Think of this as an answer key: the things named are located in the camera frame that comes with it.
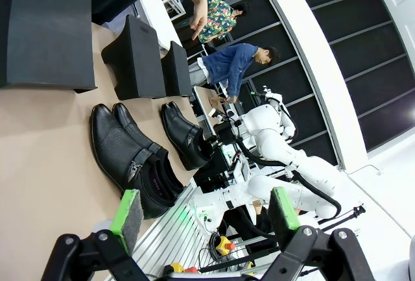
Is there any person in blue shirt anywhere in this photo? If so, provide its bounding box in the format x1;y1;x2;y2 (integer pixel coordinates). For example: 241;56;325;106
189;43;281;103

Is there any black leather buckle shoe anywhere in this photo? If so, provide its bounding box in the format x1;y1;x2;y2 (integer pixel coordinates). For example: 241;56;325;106
112;102;185;202
89;104;178;220
161;103;211;171
168;101;208;144

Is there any black shoe stand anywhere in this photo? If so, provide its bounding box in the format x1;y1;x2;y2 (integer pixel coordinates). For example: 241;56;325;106
161;40;195;99
0;0;98;93
101;14;168;101

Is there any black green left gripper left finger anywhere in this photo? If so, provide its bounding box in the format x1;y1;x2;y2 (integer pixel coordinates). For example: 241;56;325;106
40;189;153;281

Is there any person in floral shirt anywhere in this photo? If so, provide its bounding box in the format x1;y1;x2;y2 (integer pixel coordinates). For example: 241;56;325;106
197;0;250;44

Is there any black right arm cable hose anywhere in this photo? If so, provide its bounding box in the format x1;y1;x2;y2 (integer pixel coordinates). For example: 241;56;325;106
238;138;342;222

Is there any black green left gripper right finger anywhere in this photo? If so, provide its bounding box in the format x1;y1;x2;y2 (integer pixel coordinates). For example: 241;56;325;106
259;186;377;281

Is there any aluminium profile table frame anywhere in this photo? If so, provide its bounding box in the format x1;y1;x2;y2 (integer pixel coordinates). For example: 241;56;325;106
129;177;279;281

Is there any brown background table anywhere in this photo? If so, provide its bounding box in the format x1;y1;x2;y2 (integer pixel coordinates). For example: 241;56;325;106
193;85;228;139

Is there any person's left hand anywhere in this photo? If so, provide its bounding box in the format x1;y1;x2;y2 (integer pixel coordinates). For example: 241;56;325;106
189;0;208;41

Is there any yellow red emergency stop button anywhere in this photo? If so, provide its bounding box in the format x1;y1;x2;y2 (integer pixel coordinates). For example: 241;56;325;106
215;236;237;256
169;262;199;275

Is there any white table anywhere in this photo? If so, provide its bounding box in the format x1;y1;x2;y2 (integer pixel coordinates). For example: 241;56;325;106
138;0;183;53

